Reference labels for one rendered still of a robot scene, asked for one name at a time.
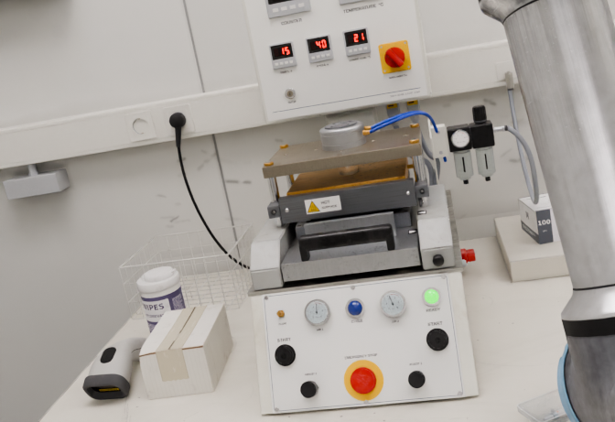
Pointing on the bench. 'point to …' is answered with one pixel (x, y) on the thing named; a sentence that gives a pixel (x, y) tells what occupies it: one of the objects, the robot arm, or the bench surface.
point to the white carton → (538, 219)
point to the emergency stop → (363, 380)
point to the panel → (362, 345)
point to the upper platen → (350, 176)
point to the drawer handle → (346, 239)
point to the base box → (456, 328)
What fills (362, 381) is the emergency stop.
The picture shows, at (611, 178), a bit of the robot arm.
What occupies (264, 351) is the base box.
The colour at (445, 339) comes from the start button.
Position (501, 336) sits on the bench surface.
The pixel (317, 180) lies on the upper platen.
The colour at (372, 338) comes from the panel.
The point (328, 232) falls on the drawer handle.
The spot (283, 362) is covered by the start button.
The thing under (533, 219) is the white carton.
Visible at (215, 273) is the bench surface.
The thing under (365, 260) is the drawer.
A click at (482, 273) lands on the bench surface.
